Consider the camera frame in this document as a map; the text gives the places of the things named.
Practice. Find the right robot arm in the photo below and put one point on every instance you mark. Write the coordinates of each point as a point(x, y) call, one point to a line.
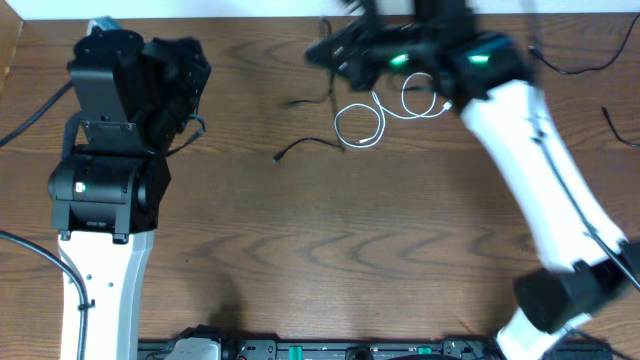
point(586, 260)

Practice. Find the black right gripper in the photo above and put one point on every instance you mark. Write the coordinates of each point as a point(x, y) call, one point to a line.
point(357, 62)

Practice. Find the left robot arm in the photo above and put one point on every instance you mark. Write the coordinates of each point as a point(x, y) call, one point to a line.
point(135, 97)

